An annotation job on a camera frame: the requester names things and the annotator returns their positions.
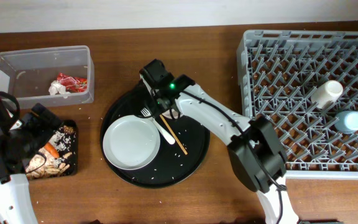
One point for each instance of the grey dishwasher rack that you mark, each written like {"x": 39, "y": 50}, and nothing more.
{"x": 278, "y": 71}

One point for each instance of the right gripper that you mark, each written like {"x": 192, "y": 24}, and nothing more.
{"x": 160, "y": 107}

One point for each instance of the wooden chopstick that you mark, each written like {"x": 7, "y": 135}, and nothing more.
{"x": 174, "y": 135}

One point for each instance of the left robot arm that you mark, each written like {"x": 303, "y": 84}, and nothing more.
{"x": 15, "y": 202}

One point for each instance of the rice and food scraps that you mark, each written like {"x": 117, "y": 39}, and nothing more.
{"x": 54, "y": 158}

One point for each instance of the light blue cup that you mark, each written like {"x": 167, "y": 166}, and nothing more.
{"x": 347, "y": 122}

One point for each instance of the black rectangular tray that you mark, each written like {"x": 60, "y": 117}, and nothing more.
{"x": 73, "y": 155}

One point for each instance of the orange carrot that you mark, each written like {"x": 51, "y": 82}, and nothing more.
{"x": 51, "y": 150}

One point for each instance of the grey plate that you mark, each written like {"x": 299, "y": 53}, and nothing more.
{"x": 131, "y": 143}

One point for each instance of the white cup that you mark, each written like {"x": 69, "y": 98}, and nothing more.
{"x": 327, "y": 93}

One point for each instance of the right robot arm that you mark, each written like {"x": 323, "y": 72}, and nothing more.
{"x": 257, "y": 157}

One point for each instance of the brown food lump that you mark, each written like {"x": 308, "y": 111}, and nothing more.
{"x": 68, "y": 129}

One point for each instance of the clear plastic bin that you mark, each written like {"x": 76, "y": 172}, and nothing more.
{"x": 28, "y": 74}

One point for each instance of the red snack wrapper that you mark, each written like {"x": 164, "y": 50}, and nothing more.
{"x": 72, "y": 84}

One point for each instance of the white tissue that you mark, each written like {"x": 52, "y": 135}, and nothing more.
{"x": 57, "y": 88}

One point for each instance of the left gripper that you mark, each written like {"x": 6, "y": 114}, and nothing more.
{"x": 30, "y": 120}

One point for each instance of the white plastic fork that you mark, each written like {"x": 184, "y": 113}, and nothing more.
{"x": 167, "y": 136}

